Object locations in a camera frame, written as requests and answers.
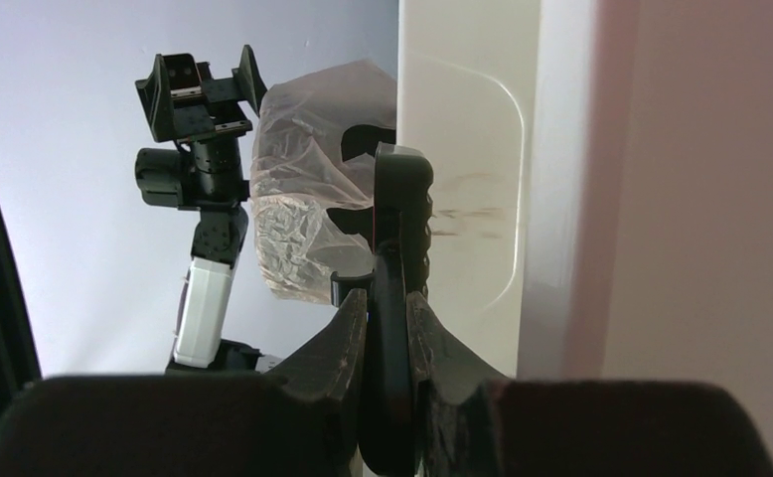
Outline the pink plastic bin liner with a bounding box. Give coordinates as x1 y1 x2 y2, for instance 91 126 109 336
249 60 396 304

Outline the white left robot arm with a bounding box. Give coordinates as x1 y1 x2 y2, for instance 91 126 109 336
134 46 267 374

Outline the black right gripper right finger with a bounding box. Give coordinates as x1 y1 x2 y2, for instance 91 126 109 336
406 292 507 476

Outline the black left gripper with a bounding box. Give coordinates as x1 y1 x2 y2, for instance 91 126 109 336
135 45 268 142

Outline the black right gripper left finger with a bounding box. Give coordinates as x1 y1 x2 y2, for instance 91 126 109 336
265 289 368 476

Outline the black litter scoop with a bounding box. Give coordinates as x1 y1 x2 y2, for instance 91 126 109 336
329 143 433 476

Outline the white litter box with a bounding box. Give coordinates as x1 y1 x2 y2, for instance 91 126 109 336
398 1 773 476

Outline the black trash bin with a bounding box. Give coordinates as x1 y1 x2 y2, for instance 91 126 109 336
325 124 399 307

